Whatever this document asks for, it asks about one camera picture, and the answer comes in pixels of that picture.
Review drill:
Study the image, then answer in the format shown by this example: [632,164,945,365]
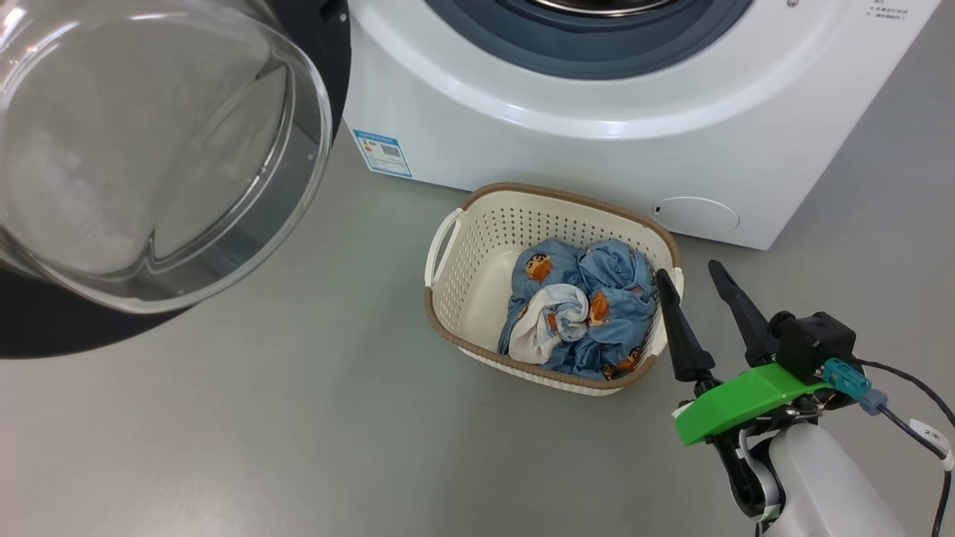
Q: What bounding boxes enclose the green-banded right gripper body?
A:
[674,363,848,448]

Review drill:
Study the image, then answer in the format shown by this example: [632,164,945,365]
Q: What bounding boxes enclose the blue cartoon print clothes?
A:
[498,238,661,382]

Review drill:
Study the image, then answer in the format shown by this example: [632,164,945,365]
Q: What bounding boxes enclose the steel washing machine drum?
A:
[526,0,680,17]

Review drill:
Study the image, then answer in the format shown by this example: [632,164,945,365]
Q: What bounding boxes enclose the white cloth garment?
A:
[510,283,590,365]

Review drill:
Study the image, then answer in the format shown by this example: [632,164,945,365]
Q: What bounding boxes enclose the thin black camera cable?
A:
[853,359,955,430]

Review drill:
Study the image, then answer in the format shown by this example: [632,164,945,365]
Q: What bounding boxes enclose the blue energy label sticker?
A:
[352,129,413,178]

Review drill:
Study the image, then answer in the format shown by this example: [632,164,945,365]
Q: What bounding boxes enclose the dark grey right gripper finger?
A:
[707,260,780,368]
[655,268,717,383]

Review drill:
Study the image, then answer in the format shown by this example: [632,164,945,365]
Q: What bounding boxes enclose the round white filter cover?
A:
[651,197,741,233]

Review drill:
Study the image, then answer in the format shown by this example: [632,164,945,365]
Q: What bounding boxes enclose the black-rimmed glass washing machine door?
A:
[0,0,353,359]

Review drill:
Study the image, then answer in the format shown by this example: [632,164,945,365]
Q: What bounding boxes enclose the cream perforated laundry basket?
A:
[424,182,685,397]

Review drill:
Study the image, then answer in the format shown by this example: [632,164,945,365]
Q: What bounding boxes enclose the teal connector cable with tag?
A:
[821,357,955,537]

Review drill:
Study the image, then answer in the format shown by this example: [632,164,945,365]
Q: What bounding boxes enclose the grey rubber door gasket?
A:
[424,0,754,81]

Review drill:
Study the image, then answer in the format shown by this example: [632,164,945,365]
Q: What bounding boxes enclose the white front-load washing machine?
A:
[342,0,942,251]

